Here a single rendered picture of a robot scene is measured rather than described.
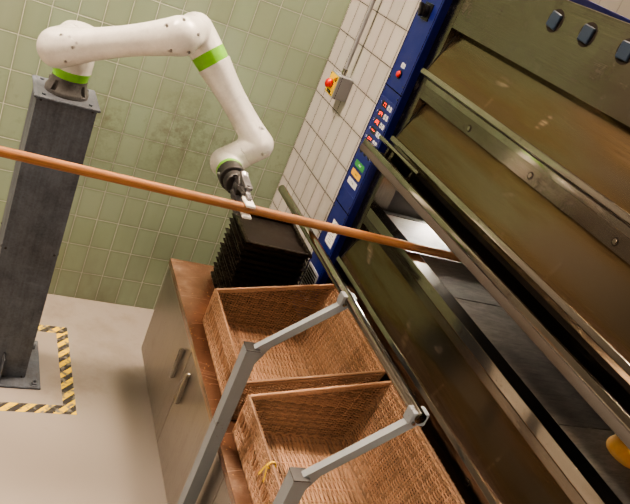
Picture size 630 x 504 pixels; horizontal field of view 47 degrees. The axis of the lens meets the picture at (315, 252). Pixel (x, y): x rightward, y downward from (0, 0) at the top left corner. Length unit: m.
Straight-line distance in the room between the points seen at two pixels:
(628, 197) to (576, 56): 0.47
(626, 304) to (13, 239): 2.07
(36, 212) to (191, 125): 0.95
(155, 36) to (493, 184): 1.12
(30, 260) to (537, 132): 1.86
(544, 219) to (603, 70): 0.41
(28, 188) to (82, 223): 0.87
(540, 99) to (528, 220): 0.35
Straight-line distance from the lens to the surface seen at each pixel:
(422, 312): 2.42
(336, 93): 3.18
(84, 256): 3.70
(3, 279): 2.97
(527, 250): 2.03
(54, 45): 2.49
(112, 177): 2.16
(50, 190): 2.79
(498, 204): 2.18
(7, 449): 2.95
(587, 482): 1.85
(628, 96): 1.95
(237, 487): 2.20
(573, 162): 1.99
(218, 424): 2.21
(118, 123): 3.41
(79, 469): 2.93
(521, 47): 2.32
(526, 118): 2.19
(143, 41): 2.39
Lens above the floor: 2.04
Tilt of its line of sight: 23 degrees down
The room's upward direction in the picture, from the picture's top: 23 degrees clockwise
